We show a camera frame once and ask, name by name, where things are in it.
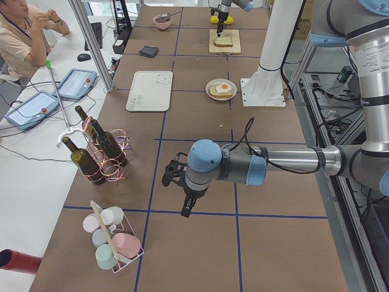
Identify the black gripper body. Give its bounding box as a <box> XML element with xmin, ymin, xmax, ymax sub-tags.
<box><xmin>184</xmin><ymin>189</ymin><xmax>201</xmax><ymax>209</ymax></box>
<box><xmin>218</xmin><ymin>10</ymin><xmax>228</xmax><ymax>26</ymax></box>

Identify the bread slice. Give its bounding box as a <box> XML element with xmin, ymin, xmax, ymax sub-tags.
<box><xmin>209</xmin><ymin>84</ymin><xmax>232</xmax><ymax>99</ymax></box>
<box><xmin>213</xmin><ymin>36</ymin><xmax>233</xmax><ymax>47</ymax></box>

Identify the white bear tray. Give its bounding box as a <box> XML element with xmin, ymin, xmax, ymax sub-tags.
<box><xmin>125</xmin><ymin>71</ymin><xmax>173</xmax><ymax>112</ymax></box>

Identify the yellow lemon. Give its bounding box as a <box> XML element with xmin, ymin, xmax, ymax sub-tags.
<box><xmin>210</xmin><ymin>16</ymin><xmax>234</xmax><ymax>26</ymax></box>

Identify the wooden cutting board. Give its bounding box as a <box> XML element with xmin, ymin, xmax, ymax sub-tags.
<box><xmin>208</xmin><ymin>29</ymin><xmax>241</xmax><ymax>55</ymax></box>

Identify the metal scoop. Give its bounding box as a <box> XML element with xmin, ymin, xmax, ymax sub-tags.
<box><xmin>155</xmin><ymin>10</ymin><xmax>182</xmax><ymax>23</ymax></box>

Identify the pink bowl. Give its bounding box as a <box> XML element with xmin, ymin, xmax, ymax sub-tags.
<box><xmin>153</xmin><ymin>15</ymin><xmax>171</xmax><ymax>30</ymax></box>

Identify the fried egg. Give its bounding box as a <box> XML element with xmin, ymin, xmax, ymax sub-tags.
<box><xmin>216</xmin><ymin>83</ymin><xmax>232</xmax><ymax>94</ymax></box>

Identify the bread slice on plate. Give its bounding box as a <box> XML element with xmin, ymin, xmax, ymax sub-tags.
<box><xmin>209</xmin><ymin>84</ymin><xmax>232</xmax><ymax>99</ymax></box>

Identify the white round plate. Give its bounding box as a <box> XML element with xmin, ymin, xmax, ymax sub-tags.
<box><xmin>205</xmin><ymin>78</ymin><xmax>237</xmax><ymax>101</ymax></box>

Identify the white cup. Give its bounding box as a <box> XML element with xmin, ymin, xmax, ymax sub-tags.
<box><xmin>100</xmin><ymin>206</ymin><xmax>124</xmax><ymax>225</ymax></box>

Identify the grey folded cloth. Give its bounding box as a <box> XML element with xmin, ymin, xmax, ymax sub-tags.
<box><xmin>139</xmin><ymin>45</ymin><xmax>159</xmax><ymax>58</ymax></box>

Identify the cardboard box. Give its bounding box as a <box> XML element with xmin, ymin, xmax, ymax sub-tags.
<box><xmin>294</xmin><ymin>0</ymin><xmax>314</xmax><ymax>40</ymax></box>

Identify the grey cup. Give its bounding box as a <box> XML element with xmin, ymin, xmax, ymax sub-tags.
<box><xmin>92</xmin><ymin>229</ymin><xmax>108</xmax><ymax>248</ymax></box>

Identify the mint green cup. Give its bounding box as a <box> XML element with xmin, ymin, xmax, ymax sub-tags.
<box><xmin>95</xmin><ymin>243</ymin><xmax>117</xmax><ymax>270</ymax></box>

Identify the light pink cup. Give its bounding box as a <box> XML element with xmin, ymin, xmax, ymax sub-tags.
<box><xmin>83</xmin><ymin>214</ymin><xmax>100</xmax><ymax>234</ymax></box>

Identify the black box device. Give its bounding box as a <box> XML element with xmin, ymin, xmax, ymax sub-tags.
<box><xmin>112</xmin><ymin>30</ymin><xmax>131</xmax><ymax>55</ymax></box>

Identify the black keyboard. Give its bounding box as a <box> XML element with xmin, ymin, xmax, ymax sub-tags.
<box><xmin>91</xmin><ymin>22</ymin><xmax>103</xmax><ymax>49</ymax></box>

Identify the grabber stick with claw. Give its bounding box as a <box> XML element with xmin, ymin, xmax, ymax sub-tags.
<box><xmin>45</xmin><ymin>60</ymin><xmax>83</xmax><ymax>148</ymax></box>

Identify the black computer mouse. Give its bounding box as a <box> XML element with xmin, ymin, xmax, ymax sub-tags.
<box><xmin>77</xmin><ymin>53</ymin><xmax>91</xmax><ymax>62</ymax></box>

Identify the blue teach pendant tablet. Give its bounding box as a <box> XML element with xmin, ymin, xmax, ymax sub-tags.
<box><xmin>4</xmin><ymin>91</ymin><xmax>59</xmax><ymax>130</ymax></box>
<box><xmin>57</xmin><ymin>68</ymin><xmax>97</xmax><ymax>101</ymax></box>

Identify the red cylinder tube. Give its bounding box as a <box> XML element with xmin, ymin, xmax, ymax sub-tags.
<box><xmin>1</xmin><ymin>249</ymin><xmax>42</xmax><ymax>275</ymax></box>

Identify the seated person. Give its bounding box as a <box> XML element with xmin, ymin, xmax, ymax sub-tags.
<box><xmin>1</xmin><ymin>1</ymin><xmax>70</xmax><ymax>87</ymax></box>

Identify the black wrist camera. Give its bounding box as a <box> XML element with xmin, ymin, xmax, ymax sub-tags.
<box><xmin>162</xmin><ymin>152</ymin><xmax>188</xmax><ymax>187</ymax></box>

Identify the white wire cup rack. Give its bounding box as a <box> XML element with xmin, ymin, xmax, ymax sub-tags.
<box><xmin>90</xmin><ymin>201</ymin><xmax>144</xmax><ymax>273</ymax></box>

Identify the copper wire bottle rack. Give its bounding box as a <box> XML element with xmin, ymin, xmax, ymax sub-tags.
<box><xmin>89</xmin><ymin>126</ymin><xmax>129</xmax><ymax>184</ymax></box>

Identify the aluminium frame post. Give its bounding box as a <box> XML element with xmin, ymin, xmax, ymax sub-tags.
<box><xmin>68</xmin><ymin>0</ymin><xmax>114</xmax><ymax>92</ymax></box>

